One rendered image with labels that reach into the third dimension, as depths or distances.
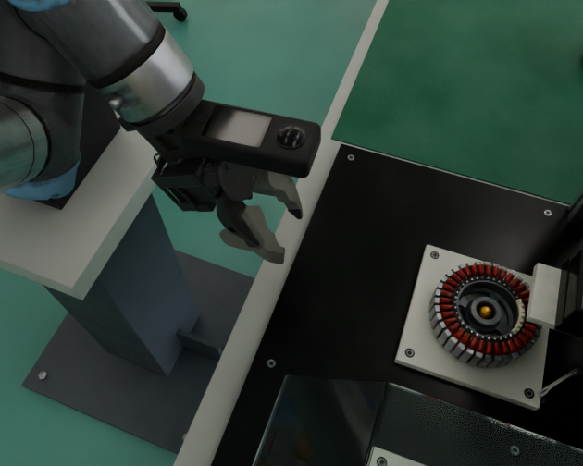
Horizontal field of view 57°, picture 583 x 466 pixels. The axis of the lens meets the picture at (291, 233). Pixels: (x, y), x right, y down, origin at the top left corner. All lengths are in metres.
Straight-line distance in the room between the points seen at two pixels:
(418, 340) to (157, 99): 0.37
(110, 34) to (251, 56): 1.62
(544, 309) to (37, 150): 0.47
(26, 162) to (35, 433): 1.08
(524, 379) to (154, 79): 0.47
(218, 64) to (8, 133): 1.60
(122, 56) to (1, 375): 1.23
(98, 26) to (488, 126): 0.58
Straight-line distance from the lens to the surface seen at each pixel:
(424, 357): 0.60
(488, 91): 0.89
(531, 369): 0.63
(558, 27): 1.05
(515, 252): 0.70
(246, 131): 0.46
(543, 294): 0.56
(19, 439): 1.50
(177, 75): 0.45
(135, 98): 0.45
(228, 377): 0.62
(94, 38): 0.43
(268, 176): 0.54
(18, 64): 0.53
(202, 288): 1.48
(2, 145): 0.45
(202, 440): 0.61
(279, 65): 2.00
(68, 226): 0.75
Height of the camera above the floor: 1.34
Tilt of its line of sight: 60 degrees down
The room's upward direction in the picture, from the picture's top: straight up
